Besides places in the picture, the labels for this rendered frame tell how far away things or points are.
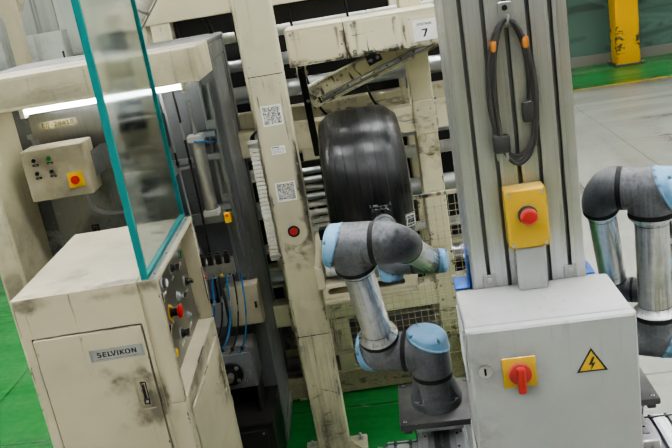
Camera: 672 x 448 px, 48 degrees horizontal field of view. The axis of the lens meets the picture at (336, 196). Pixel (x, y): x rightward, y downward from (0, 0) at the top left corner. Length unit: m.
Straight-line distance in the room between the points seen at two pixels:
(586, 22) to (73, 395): 10.90
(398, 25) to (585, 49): 9.53
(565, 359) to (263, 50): 1.59
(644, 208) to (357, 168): 1.00
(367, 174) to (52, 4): 10.79
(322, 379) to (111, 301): 1.24
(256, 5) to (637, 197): 1.42
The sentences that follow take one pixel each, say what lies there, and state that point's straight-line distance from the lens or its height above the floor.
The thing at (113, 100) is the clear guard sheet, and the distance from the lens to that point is 2.07.
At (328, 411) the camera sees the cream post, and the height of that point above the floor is 0.27.
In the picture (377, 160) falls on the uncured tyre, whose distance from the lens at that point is 2.62.
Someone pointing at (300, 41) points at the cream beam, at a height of 1.73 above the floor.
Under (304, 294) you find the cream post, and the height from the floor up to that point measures 0.80.
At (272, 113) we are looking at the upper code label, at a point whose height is 1.52.
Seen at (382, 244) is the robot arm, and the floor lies 1.29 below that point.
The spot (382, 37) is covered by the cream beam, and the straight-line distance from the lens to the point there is 2.98.
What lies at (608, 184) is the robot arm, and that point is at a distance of 2.07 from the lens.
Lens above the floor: 1.96
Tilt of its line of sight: 16 degrees down
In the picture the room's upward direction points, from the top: 10 degrees counter-clockwise
